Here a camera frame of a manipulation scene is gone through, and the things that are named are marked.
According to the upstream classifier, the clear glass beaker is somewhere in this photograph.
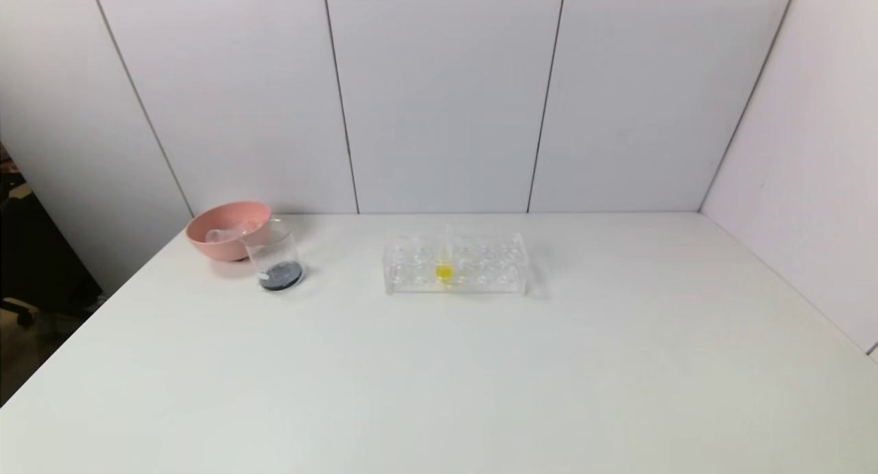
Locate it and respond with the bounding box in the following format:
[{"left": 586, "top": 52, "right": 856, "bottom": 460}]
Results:
[{"left": 240, "top": 217, "right": 305, "bottom": 292}]

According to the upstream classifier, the blue pigment test tube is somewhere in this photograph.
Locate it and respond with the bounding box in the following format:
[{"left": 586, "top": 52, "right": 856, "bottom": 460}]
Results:
[{"left": 206, "top": 220, "right": 260, "bottom": 245}]

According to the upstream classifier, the clear acrylic test tube rack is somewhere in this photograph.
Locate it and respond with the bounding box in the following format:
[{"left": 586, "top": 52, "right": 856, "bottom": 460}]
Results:
[{"left": 383, "top": 230, "right": 530, "bottom": 296}]

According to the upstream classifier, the yellow pigment test tube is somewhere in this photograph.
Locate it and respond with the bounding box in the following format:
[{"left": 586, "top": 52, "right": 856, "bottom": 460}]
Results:
[{"left": 434, "top": 226, "right": 455, "bottom": 287}]

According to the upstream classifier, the pink plastic bowl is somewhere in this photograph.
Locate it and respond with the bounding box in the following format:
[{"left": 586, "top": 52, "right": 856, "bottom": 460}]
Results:
[{"left": 185, "top": 201, "right": 273, "bottom": 263}]

